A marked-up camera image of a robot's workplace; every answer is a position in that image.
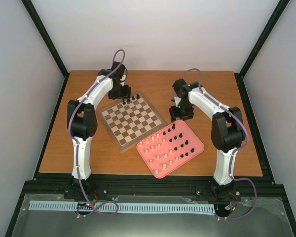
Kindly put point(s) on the black corner post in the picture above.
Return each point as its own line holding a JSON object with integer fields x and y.
{"x": 272, "y": 21}
{"x": 32, "y": 12}

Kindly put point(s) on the left black corner post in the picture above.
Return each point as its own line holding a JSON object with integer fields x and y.
{"x": 32, "y": 12}

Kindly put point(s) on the right black corner post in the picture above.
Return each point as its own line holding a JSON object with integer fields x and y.
{"x": 272, "y": 21}

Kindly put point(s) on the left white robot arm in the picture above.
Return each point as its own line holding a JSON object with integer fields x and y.
{"x": 81, "y": 114}

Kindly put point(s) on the wooden chess board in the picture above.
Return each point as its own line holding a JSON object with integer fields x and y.
{"x": 130, "y": 123}

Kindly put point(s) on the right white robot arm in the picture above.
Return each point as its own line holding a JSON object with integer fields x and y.
{"x": 227, "y": 129}

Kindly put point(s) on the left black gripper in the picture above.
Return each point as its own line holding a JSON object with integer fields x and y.
{"x": 126, "y": 95}

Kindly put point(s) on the pink plastic tray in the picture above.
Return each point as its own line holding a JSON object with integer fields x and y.
{"x": 169, "y": 148}

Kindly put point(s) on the light blue cable duct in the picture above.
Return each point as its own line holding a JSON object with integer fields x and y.
{"x": 127, "y": 208}

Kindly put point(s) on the black aluminium frame rail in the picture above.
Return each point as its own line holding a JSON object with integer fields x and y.
{"x": 200, "y": 188}

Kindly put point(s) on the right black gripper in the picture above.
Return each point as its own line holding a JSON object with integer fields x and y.
{"x": 174, "y": 114}

